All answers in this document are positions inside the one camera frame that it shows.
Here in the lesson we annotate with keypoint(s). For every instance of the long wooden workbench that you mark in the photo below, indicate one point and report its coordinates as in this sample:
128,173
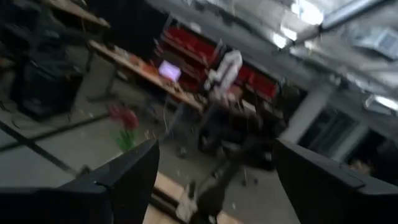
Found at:
146,70

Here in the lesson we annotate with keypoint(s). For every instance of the black equipment case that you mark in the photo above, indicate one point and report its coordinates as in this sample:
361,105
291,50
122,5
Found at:
46,90

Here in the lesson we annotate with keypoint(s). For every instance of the wooden wall shelf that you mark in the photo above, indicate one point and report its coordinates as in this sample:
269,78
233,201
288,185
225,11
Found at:
77,12

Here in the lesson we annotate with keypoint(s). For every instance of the lit computer screen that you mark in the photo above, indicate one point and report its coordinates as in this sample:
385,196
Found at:
169,71

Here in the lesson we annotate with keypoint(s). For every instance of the white building pillar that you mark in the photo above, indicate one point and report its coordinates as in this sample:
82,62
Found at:
306,112

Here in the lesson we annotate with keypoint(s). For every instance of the red storage bins shelf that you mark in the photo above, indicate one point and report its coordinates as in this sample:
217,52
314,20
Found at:
189,43

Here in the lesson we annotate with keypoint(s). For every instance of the white ceiling air vent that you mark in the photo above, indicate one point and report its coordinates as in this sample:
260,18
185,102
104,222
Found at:
379,42

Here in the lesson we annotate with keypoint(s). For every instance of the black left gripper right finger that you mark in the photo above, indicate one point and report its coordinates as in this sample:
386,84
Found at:
304,180

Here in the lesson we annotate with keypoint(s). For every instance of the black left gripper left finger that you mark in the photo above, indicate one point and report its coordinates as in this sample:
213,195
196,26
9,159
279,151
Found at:
136,174

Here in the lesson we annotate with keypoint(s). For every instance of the silver ventilation duct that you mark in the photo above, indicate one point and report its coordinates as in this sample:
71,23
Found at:
351,14

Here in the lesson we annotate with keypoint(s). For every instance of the person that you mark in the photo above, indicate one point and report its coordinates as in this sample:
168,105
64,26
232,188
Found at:
228,67

